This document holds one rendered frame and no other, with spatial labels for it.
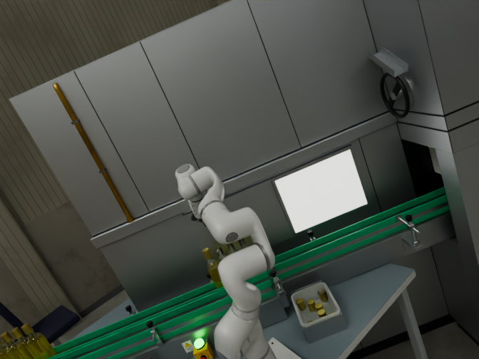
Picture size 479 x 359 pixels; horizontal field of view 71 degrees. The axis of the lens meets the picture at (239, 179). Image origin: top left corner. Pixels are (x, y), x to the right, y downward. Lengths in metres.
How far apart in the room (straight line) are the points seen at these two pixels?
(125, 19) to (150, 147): 3.28
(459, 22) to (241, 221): 1.05
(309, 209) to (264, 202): 0.24
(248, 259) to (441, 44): 1.03
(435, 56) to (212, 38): 0.89
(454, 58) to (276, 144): 0.78
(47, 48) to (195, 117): 3.10
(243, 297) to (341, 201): 0.96
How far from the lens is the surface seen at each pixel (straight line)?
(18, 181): 4.32
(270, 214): 1.72
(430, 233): 1.85
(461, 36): 1.52
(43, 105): 1.78
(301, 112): 1.66
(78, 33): 4.61
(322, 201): 1.76
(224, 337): 1.07
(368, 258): 1.76
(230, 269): 0.95
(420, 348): 2.05
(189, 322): 1.69
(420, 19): 1.45
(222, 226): 0.96
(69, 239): 4.41
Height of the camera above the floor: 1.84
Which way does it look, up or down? 16 degrees down
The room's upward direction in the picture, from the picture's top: 24 degrees counter-clockwise
